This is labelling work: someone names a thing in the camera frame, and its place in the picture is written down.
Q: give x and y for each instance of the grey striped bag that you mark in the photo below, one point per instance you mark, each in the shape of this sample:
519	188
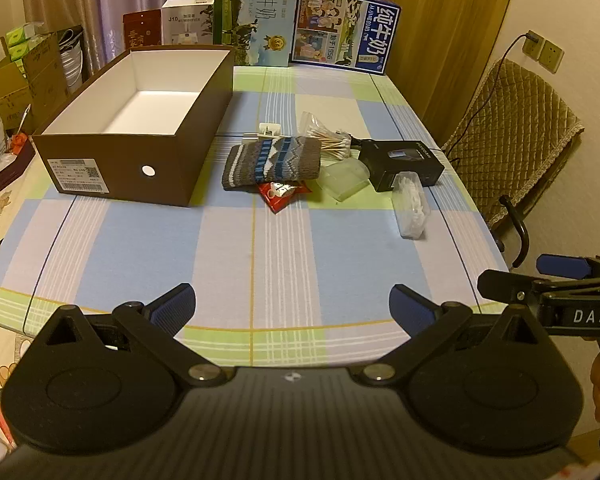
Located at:
72	60

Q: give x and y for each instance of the wall socket with plug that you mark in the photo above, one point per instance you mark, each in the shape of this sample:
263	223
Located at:
532	47

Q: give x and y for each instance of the green milk carton box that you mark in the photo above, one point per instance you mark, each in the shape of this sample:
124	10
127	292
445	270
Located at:
260	20

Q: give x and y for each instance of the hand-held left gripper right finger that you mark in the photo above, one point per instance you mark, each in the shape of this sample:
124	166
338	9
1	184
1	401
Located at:
410	307

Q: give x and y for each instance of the maroon tray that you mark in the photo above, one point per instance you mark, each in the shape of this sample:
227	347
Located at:
7	175

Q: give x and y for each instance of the red snack packet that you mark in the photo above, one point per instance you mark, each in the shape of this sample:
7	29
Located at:
276	201

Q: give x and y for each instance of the black shaver box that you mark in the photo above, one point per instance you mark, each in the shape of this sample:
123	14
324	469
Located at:
380	156

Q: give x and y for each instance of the blue milk carton box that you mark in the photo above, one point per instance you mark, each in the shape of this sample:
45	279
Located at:
375	35

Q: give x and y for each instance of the red gift box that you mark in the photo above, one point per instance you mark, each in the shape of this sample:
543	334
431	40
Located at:
142	32

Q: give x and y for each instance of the clear box of floss picks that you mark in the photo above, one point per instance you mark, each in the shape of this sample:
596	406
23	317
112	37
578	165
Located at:
410	210

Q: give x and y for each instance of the bag of cotton swabs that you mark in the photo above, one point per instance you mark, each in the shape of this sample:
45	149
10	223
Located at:
330	142

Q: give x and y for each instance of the yellowish cardboard box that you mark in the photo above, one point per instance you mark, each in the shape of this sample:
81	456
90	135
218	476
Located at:
5	95

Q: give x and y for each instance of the wooden door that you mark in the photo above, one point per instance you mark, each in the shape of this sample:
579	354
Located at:
445	35

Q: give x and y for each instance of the chair with quilted cover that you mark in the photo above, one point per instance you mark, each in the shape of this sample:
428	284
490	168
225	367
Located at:
520	125

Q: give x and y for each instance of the white humidifier box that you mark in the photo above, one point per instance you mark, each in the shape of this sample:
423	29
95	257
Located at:
180	25

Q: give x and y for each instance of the green tissue pack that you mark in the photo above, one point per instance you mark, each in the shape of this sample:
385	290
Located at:
22	34
21	51

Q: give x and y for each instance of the grey patterned knitted pouch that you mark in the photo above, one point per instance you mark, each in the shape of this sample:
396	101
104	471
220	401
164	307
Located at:
270	160

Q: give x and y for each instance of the beige embroidered cloth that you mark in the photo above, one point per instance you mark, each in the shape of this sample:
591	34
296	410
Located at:
5	215

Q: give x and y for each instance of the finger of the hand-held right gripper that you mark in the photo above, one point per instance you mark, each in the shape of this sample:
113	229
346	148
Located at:
505	285
562	266

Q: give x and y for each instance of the large brown cardboard box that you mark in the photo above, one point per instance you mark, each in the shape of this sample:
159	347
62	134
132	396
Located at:
50	75

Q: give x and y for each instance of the checkered tablecloth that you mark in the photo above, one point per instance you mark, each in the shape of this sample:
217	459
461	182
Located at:
280	270

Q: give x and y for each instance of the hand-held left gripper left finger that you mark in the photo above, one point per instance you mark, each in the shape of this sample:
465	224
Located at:
175	305

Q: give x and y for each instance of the pen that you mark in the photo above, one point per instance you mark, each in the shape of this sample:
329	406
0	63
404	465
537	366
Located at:
24	119

